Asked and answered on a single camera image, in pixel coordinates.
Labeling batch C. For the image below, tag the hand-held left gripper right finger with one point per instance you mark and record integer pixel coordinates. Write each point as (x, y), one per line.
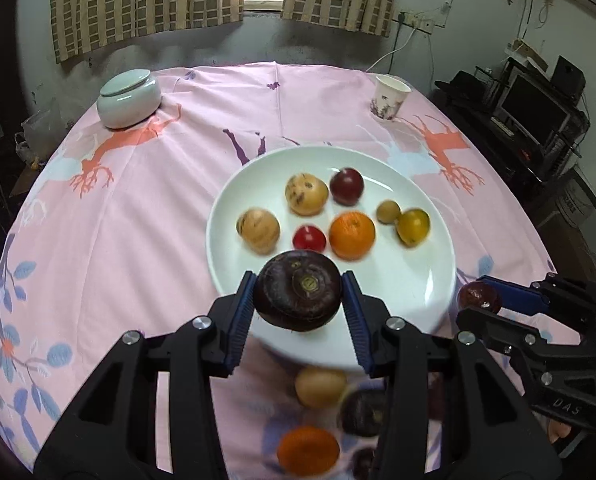
(358, 335)

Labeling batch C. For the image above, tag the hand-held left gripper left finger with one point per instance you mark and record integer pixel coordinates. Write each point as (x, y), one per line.
(240, 330)

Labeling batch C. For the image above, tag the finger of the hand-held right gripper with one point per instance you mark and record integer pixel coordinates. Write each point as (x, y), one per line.
(522, 300)
(497, 335)

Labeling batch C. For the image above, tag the large white plate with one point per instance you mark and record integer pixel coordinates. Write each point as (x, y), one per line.
(417, 280)

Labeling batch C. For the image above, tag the orange mandarin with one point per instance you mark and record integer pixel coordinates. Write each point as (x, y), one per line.
(308, 450)
(352, 235)

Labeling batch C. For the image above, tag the striped pepino melon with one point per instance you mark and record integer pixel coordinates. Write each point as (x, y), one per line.
(258, 230)

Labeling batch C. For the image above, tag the red tomato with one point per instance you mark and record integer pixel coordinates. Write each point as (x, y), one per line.
(309, 238)

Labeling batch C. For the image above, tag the yellow tomato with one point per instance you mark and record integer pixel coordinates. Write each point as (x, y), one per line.
(413, 226)

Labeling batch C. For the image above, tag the tan longan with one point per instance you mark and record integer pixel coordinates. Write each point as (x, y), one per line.
(388, 211)

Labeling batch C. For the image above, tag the tan spotted round fruit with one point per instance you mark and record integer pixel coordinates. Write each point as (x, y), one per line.
(306, 194)

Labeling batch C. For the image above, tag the person's right hand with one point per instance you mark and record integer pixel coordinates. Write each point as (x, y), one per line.
(559, 431)

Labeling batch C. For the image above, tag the pale yellow round pear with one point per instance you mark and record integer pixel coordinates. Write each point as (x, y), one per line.
(321, 386)

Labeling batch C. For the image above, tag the large dark water chestnut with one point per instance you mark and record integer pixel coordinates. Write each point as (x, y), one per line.
(365, 412)

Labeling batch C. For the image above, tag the dark computer desk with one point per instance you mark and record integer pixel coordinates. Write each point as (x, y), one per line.
(517, 160)

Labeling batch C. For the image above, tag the pink printed tablecloth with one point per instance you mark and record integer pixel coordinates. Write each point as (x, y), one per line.
(128, 240)

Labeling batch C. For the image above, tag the computer monitor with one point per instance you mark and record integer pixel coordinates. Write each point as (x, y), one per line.
(532, 110)

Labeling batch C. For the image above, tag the black hat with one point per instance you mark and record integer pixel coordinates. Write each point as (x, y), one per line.
(460, 85)

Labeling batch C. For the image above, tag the black speaker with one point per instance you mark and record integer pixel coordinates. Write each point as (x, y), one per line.
(568, 77)

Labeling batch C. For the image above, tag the printed paper cup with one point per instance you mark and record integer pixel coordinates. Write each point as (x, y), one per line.
(388, 99)

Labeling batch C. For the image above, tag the pale green lidded jar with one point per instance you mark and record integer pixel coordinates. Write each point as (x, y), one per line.
(128, 100)

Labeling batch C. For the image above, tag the clear plastic bag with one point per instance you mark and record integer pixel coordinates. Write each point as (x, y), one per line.
(40, 132)

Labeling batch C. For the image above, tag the wide checked curtain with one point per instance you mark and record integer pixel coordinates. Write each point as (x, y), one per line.
(143, 5)

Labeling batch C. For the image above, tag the white wall power strip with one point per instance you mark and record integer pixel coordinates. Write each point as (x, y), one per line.
(416, 23)

